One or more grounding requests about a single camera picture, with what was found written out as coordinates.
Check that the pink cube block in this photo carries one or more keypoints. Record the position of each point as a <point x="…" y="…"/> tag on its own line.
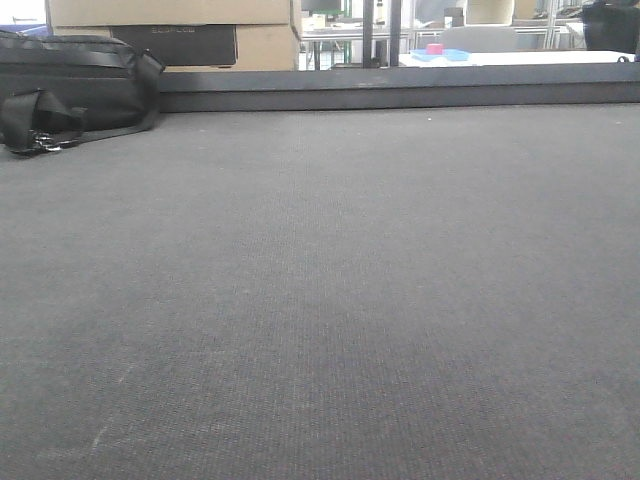
<point x="435" y="49"/>

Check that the dark raised platform edge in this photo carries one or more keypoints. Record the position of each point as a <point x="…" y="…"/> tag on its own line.
<point x="399" y="88"/>

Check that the light blue tray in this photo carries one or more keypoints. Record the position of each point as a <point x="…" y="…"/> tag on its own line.
<point x="450" y="55"/>

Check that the lower cardboard box black label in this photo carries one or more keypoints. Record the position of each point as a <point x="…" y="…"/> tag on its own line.
<point x="207" y="47"/>

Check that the black fabric bag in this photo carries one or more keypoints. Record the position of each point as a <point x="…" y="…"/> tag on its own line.
<point x="59" y="91"/>

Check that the white table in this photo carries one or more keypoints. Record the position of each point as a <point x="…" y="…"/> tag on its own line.
<point x="527" y="58"/>

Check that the upper cardboard box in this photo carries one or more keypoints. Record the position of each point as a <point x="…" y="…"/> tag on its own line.
<point x="142" y="12"/>

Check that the black bag far right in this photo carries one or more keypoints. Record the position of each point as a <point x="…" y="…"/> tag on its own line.
<point x="611" y="25"/>

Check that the black vertical post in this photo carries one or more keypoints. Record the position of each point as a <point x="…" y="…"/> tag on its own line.
<point x="367" y="33"/>
<point x="395" y="32"/>

